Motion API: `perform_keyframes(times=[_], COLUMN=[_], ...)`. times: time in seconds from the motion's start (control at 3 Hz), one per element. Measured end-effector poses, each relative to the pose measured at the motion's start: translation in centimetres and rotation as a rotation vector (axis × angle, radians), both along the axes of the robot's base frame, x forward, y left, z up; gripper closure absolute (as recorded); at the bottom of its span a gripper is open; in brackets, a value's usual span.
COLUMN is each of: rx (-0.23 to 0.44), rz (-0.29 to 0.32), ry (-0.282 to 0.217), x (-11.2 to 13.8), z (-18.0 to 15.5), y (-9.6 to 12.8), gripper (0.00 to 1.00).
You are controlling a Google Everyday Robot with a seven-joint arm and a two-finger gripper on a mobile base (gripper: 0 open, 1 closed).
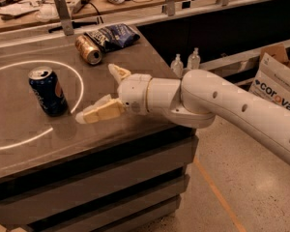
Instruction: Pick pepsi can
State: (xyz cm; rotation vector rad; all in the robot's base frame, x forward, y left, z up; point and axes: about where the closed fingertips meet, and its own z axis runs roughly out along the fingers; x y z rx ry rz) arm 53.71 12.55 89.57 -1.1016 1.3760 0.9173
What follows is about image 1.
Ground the clear plastic bag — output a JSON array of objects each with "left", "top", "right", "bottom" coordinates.
[{"left": 37, "top": 4, "right": 58, "bottom": 21}]

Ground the gold soda can lying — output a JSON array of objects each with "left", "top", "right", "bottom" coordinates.
[{"left": 74, "top": 35, "right": 102, "bottom": 65}]

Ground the cardboard corovan box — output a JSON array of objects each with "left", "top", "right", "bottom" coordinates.
[{"left": 249, "top": 43, "right": 290, "bottom": 110}]

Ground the metal bracket post left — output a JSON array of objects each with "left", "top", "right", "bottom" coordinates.
[{"left": 54, "top": 0, "right": 74, "bottom": 36}]

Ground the clear bottle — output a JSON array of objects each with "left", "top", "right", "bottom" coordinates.
[
  {"left": 187, "top": 47, "right": 200, "bottom": 70},
  {"left": 171, "top": 54, "right": 184, "bottom": 78}
]

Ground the grey power strip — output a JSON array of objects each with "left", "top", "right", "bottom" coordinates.
[{"left": 70, "top": 0, "right": 91, "bottom": 14}]

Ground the blue pepsi can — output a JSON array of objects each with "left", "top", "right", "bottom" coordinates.
[{"left": 28, "top": 66, "right": 68, "bottom": 117}]

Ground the clear bottle right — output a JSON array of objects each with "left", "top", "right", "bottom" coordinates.
[{"left": 187, "top": 47, "right": 200, "bottom": 70}]

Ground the white paper sheet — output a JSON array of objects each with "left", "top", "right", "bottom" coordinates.
[{"left": 0, "top": 3, "right": 39, "bottom": 15}]

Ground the blue chip bag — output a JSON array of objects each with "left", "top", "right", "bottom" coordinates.
[{"left": 85, "top": 23, "right": 140, "bottom": 52}]

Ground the clear bottle left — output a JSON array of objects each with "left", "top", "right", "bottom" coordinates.
[{"left": 171, "top": 54, "right": 184, "bottom": 78}]

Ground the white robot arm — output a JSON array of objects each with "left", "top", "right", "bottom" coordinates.
[{"left": 75, "top": 64, "right": 290, "bottom": 165}]

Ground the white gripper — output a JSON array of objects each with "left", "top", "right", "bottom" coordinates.
[{"left": 75, "top": 64, "right": 152, "bottom": 124}]

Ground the grey drawer cabinet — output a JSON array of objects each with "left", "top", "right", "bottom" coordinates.
[{"left": 0, "top": 126, "right": 198, "bottom": 232}]

